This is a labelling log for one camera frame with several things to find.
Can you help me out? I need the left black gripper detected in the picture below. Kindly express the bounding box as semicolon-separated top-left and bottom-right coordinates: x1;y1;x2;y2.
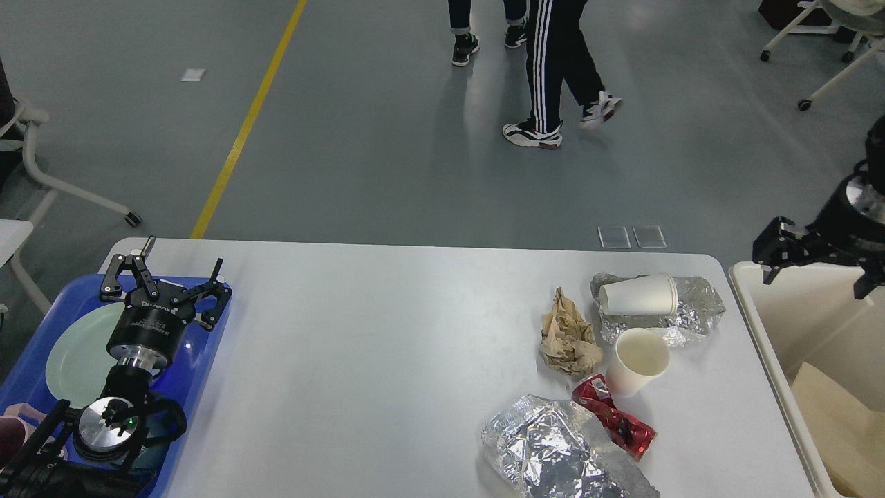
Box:
98;236;233;371

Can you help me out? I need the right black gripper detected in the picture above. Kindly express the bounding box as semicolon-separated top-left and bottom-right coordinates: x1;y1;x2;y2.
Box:
752;176;884;300

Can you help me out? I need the light green plate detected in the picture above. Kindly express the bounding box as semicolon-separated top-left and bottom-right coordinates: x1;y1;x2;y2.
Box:
45;302;149;409

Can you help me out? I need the large brown paper bag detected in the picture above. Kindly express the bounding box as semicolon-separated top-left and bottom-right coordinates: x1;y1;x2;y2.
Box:
791;362;884;497

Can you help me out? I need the pink home mug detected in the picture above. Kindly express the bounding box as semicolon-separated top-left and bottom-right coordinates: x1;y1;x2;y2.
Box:
1;403;46;469

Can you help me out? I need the aluminium foil sheet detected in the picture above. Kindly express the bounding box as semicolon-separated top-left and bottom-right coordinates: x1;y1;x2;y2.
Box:
481;394;660;497

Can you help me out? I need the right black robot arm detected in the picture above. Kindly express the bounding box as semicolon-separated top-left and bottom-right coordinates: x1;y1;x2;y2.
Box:
752;118;884;299

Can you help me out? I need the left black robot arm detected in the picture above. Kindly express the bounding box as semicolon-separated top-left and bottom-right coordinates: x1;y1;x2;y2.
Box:
2;239;233;497

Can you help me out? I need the beige plastic bin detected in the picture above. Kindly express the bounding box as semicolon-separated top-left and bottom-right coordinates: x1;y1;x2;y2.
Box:
730;262;884;497

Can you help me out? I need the blue plastic tray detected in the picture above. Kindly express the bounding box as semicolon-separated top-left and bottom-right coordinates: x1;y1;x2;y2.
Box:
1;273;233;497

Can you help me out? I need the dark teal home mug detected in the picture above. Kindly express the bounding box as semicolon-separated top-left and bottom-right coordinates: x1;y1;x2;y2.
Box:
127;398;187;472

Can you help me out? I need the small crumpled foil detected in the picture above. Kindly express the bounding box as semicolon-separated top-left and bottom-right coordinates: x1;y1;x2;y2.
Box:
590;273;726;347

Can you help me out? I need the white chair base right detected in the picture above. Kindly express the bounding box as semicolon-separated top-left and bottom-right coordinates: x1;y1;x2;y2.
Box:
758;1;883;111

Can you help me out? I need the white side table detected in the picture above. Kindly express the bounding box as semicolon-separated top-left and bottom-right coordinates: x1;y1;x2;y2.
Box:
0;220;53;315

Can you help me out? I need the lying white paper cup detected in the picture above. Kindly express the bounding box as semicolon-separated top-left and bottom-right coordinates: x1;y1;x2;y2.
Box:
598;273;678;315

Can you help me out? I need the upright white paper cup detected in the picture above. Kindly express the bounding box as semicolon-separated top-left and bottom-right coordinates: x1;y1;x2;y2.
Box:
606;328;671;397

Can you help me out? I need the red snack wrapper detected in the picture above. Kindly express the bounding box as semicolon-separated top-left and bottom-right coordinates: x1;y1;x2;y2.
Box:
572;373;657;461

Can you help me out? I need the crumpled brown paper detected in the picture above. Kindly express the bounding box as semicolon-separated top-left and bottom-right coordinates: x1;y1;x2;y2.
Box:
539;288;604;376

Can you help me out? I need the person in striped trousers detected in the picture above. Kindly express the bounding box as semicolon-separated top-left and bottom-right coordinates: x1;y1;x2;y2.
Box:
502;1;623;150

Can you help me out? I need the person in dark trousers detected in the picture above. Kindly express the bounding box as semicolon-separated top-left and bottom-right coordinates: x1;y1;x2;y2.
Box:
446;0;530;68

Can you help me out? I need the white chair frame left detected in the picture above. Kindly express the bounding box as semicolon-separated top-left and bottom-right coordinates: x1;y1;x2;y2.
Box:
1;67;143;228

